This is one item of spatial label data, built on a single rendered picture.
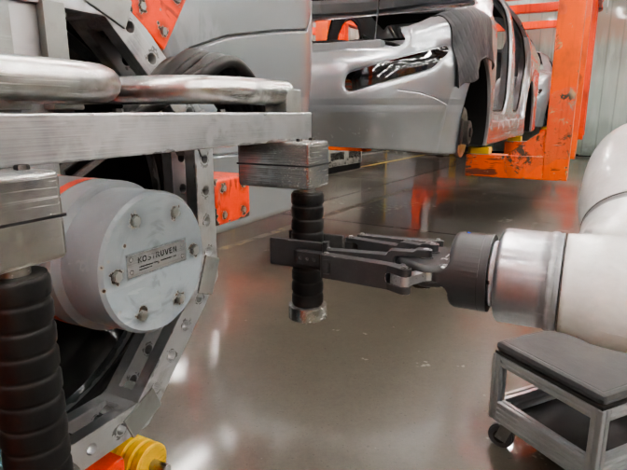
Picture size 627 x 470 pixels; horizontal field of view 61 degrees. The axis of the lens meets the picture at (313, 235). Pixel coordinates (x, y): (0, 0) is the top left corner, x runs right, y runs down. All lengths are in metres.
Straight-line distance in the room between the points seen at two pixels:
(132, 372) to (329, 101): 2.35
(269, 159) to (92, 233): 0.21
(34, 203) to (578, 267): 0.40
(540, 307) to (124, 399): 0.51
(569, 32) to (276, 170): 3.51
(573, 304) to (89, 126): 0.39
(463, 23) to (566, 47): 0.97
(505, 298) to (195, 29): 0.72
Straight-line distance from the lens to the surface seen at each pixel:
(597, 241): 0.50
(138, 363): 0.78
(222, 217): 0.80
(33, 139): 0.35
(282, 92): 0.56
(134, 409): 0.73
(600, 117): 13.27
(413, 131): 2.97
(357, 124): 2.93
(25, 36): 0.59
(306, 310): 0.60
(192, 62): 0.60
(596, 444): 1.50
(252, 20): 1.15
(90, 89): 0.38
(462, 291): 0.51
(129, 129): 0.39
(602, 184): 0.59
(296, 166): 0.56
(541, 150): 3.99
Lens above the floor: 0.98
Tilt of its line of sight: 13 degrees down
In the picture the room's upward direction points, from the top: straight up
